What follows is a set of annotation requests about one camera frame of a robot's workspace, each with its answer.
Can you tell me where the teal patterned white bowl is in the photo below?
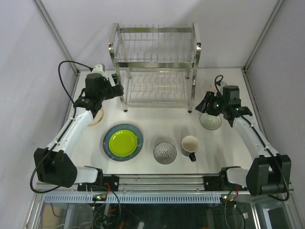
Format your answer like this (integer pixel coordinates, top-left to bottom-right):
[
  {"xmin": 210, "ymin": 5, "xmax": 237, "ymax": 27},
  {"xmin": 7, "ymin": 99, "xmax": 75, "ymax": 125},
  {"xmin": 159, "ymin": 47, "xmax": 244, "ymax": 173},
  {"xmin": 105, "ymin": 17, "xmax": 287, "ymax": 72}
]
[{"xmin": 199, "ymin": 113, "xmax": 222, "ymax": 131}]

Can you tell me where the black mug cream inside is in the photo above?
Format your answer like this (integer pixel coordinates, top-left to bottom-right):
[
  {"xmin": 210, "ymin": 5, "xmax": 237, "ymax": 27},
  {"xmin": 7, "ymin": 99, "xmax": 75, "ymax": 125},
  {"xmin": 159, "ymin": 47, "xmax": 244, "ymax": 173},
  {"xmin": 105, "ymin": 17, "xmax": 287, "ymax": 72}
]
[{"xmin": 182, "ymin": 135, "xmax": 200, "ymax": 162}]

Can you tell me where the stainless steel dish rack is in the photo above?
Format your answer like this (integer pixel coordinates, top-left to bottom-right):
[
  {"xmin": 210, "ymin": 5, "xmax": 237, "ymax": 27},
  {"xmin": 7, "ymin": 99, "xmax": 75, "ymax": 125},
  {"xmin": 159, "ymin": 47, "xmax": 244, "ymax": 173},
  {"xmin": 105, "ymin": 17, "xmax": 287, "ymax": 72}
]
[{"xmin": 109, "ymin": 23, "xmax": 202, "ymax": 113}]

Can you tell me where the dark blue patterned bowl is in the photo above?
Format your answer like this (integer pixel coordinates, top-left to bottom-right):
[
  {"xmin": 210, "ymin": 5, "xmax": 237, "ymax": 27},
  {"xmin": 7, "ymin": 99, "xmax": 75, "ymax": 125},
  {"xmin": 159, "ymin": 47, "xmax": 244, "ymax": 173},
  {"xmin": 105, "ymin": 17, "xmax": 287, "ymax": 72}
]
[{"xmin": 153, "ymin": 142, "xmax": 177, "ymax": 165}]

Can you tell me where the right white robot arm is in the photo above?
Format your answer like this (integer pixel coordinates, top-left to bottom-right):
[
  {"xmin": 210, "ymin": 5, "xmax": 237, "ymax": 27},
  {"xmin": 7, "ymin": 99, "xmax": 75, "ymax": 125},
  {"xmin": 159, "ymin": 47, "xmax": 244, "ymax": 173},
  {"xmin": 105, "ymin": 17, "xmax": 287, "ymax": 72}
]
[{"xmin": 195, "ymin": 85, "xmax": 291, "ymax": 198}]

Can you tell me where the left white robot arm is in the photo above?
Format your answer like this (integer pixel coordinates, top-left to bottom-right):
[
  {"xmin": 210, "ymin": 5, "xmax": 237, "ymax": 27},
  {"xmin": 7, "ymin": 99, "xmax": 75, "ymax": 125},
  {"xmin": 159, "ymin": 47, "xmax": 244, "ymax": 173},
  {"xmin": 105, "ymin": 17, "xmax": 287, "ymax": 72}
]
[{"xmin": 34, "ymin": 73, "xmax": 123, "ymax": 188}]

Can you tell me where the pink ceramic mug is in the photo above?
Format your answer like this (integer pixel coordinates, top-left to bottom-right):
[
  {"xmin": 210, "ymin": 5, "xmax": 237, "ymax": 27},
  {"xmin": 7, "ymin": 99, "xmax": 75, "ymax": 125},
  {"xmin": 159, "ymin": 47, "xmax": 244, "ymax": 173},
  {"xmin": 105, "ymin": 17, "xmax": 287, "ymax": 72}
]
[{"xmin": 210, "ymin": 84, "xmax": 217, "ymax": 93}]

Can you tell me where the cream plate with floral print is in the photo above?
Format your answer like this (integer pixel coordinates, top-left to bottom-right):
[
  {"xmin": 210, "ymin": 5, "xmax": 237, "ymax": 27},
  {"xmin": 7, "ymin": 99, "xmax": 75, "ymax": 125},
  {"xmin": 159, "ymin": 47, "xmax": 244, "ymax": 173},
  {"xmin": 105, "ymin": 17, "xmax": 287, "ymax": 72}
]
[{"xmin": 88, "ymin": 108, "xmax": 104, "ymax": 126}]

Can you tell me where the blue glazed ceramic plate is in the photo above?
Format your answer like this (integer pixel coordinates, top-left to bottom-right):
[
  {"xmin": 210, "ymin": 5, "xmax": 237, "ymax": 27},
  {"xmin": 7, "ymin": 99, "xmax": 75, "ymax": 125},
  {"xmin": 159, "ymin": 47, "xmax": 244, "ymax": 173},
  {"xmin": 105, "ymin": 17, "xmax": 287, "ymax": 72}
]
[{"xmin": 102, "ymin": 124, "xmax": 144, "ymax": 162}]

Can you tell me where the lime green plate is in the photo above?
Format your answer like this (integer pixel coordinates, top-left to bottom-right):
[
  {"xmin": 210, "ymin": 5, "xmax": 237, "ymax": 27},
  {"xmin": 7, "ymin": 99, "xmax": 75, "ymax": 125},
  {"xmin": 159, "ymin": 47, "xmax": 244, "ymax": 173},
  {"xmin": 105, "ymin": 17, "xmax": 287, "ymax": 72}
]
[{"xmin": 108, "ymin": 129, "xmax": 138, "ymax": 157}]

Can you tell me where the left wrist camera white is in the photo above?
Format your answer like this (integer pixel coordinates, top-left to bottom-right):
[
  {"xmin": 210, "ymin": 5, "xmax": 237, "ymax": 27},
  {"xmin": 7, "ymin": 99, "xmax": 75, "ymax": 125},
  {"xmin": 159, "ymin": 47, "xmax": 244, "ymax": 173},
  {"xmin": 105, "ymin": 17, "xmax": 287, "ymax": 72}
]
[{"xmin": 91, "ymin": 63, "xmax": 105, "ymax": 75}]

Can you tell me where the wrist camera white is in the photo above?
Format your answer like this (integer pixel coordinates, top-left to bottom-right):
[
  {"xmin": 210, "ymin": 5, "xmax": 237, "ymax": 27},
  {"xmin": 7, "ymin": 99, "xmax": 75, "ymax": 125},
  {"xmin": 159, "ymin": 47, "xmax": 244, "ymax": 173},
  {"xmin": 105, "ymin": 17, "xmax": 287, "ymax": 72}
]
[
  {"xmin": 218, "ymin": 81, "xmax": 227, "ymax": 91},
  {"xmin": 91, "ymin": 63, "xmax": 105, "ymax": 75}
]

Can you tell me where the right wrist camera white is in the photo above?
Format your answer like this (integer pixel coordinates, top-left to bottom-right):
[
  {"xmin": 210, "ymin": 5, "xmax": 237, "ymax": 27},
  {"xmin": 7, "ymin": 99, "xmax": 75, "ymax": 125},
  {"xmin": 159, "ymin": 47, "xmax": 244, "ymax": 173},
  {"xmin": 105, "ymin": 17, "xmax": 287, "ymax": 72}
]
[{"xmin": 218, "ymin": 81, "xmax": 227, "ymax": 91}]

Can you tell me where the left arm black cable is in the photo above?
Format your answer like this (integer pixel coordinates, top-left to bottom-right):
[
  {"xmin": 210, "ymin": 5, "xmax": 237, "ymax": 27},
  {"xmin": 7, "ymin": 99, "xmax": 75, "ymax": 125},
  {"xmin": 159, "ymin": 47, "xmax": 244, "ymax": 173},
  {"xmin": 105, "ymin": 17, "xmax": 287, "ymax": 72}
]
[{"xmin": 58, "ymin": 61, "xmax": 93, "ymax": 105}]

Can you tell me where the aluminium frame post right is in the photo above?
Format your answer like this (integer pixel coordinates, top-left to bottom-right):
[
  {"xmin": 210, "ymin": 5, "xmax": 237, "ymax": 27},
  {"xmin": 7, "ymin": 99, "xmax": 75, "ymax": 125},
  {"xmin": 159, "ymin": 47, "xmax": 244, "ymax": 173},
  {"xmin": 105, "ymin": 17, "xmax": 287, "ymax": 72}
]
[{"xmin": 242, "ymin": 0, "xmax": 286, "ymax": 72}]

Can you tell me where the aluminium frame post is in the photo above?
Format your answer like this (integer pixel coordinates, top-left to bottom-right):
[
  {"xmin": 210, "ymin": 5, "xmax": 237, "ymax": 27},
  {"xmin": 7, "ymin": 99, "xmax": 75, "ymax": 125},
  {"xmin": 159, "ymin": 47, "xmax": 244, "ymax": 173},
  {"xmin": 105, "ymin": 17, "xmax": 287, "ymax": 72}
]
[
  {"xmin": 242, "ymin": 0, "xmax": 286, "ymax": 72},
  {"xmin": 32, "ymin": 0, "xmax": 81, "ymax": 75}
]

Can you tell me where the aluminium front rail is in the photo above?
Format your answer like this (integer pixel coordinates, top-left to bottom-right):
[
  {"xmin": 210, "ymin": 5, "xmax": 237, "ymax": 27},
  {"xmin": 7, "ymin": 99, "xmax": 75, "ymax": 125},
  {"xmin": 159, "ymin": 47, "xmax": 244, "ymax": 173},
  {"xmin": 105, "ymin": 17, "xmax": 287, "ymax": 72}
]
[{"xmin": 35, "ymin": 173, "xmax": 295, "ymax": 194}]

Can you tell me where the aluminium frame post left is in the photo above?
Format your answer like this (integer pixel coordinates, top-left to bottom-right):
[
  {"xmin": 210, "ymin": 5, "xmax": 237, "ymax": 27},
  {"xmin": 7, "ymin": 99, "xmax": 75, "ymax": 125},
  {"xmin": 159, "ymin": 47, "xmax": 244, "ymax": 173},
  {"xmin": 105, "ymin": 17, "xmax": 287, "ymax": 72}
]
[{"xmin": 32, "ymin": 0, "xmax": 81, "ymax": 75}]

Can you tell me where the perforated cable tray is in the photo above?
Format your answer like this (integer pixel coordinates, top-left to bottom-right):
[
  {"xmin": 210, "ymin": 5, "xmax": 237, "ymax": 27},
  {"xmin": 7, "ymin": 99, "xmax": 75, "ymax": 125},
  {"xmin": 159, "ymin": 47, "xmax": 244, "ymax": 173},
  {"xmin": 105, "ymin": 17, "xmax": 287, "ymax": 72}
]
[{"xmin": 43, "ymin": 193, "xmax": 222, "ymax": 204}]

